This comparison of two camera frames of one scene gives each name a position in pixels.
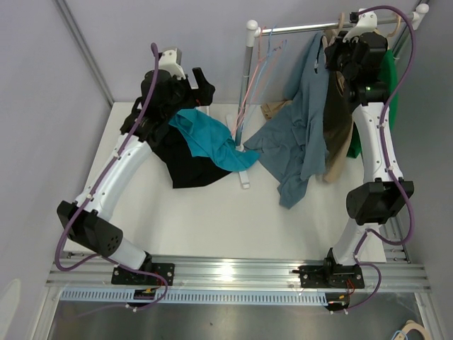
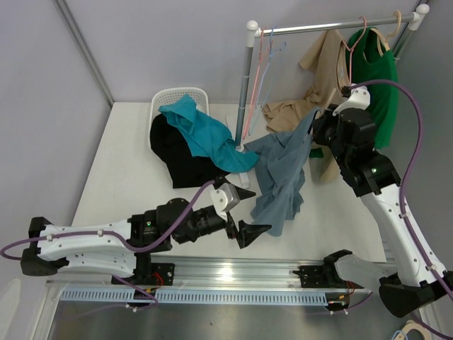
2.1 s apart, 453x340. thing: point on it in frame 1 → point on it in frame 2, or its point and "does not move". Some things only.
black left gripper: (202, 96) → (246, 232)
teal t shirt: (209, 137) does not move
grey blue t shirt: (293, 146) → (279, 175)
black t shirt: (185, 170) does not move
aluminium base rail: (399, 273) does not move
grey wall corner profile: (64, 8) does not move
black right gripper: (333, 51) → (320, 125)
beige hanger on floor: (410, 325) does not move
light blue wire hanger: (269, 54) → (262, 80)
